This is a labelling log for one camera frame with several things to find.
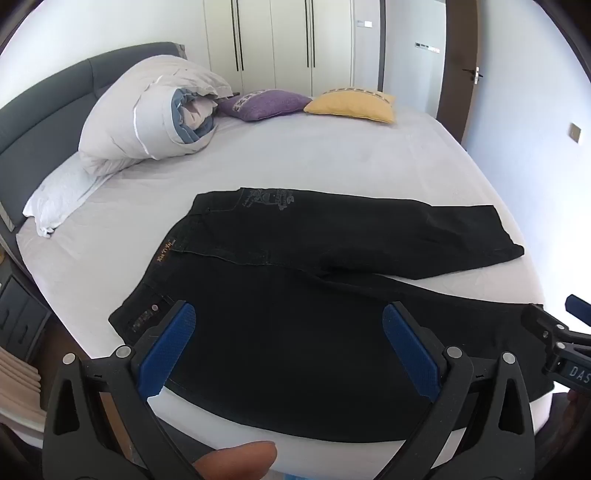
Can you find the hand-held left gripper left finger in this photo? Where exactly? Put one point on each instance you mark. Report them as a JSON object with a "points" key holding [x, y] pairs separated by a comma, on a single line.
{"points": [[178, 341]]}

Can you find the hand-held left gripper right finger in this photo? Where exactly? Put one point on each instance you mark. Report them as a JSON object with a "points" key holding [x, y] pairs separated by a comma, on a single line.
{"points": [[411, 346]]}

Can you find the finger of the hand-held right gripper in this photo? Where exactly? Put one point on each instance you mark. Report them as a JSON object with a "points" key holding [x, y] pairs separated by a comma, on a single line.
{"points": [[579, 307], [549, 325]]}

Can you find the black pants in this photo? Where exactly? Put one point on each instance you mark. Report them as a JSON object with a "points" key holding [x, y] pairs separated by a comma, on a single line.
{"points": [[300, 346]]}

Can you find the person's left hand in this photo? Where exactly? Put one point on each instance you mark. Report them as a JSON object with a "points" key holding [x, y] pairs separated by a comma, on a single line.
{"points": [[240, 461]]}

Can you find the dark nightstand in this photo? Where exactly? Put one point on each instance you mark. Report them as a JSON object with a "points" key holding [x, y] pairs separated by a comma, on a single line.
{"points": [[18, 314]]}

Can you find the beige ribbed object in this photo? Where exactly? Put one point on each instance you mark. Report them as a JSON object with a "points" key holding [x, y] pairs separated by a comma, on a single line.
{"points": [[21, 387]]}

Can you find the white pillow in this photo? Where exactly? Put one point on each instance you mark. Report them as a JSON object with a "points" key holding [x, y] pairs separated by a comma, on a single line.
{"points": [[60, 194]]}

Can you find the rolled white duvet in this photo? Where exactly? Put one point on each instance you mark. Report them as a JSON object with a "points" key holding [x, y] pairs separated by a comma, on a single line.
{"points": [[129, 120]]}

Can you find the yellow cushion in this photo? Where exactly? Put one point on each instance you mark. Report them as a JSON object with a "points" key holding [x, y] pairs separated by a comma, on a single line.
{"points": [[355, 106]]}

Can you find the purple cushion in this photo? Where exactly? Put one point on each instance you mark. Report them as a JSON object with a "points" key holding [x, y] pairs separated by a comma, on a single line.
{"points": [[268, 104]]}

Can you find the grey padded headboard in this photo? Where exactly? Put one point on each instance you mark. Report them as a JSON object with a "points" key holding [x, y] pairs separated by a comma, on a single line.
{"points": [[37, 129]]}

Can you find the brown door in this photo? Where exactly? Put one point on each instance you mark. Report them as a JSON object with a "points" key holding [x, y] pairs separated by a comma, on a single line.
{"points": [[457, 37]]}

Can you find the white wardrobe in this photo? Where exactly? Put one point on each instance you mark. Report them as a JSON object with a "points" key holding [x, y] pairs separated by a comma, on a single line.
{"points": [[277, 41]]}

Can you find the square wall switch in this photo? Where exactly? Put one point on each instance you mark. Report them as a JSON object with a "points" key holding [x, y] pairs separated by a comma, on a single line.
{"points": [[576, 133]]}

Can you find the white wall switch panel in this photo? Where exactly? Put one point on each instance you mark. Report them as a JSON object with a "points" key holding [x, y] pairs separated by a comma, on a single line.
{"points": [[364, 23], [426, 46]]}

